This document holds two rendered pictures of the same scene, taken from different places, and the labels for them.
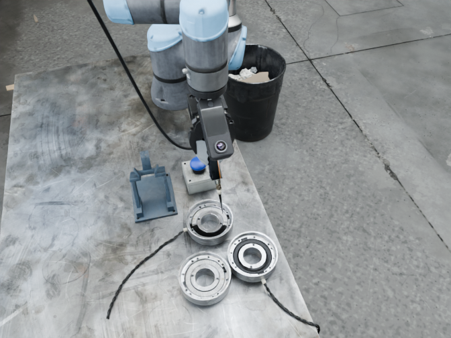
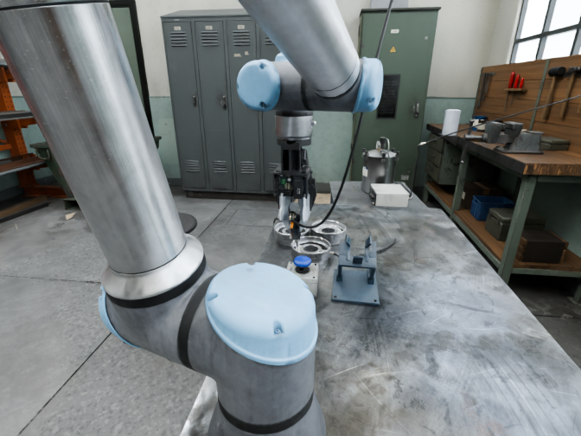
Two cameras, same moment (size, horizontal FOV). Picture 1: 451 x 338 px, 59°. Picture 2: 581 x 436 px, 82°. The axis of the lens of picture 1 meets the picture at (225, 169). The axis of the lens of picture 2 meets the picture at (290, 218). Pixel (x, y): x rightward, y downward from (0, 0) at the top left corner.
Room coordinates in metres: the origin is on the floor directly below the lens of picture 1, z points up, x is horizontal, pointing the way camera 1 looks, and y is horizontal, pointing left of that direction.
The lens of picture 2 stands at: (1.23, 0.29, 1.23)
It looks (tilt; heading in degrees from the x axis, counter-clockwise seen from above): 22 degrees down; 203
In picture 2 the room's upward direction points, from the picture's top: straight up
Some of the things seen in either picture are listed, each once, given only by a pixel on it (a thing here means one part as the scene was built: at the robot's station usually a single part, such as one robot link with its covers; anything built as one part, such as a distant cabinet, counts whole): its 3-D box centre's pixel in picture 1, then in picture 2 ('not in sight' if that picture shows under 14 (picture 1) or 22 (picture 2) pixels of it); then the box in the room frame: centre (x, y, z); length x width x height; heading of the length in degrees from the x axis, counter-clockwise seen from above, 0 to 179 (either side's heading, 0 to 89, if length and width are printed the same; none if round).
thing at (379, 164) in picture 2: not in sight; (383, 169); (-0.52, 0.08, 0.83); 0.41 x 0.19 x 0.30; 20
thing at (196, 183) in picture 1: (198, 173); (301, 278); (0.63, 0.07, 0.82); 0.08 x 0.07 x 0.05; 16
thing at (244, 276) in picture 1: (252, 257); (291, 234); (0.40, -0.05, 0.82); 0.10 x 0.10 x 0.04
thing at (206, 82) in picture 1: (205, 72); (295, 127); (0.59, 0.03, 1.15); 0.08 x 0.08 x 0.05
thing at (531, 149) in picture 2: not in sight; (482, 156); (-1.84, 0.69, 0.71); 2.01 x 0.82 x 1.41; 16
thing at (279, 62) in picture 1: (249, 96); not in sight; (1.67, -0.14, 0.21); 0.34 x 0.34 x 0.43
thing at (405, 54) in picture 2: not in sight; (386, 113); (-2.62, -0.20, 0.96); 0.73 x 0.34 x 1.92; 106
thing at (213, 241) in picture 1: (209, 222); (310, 251); (0.48, 0.04, 0.82); 0.10 x 0.10 x 0.04
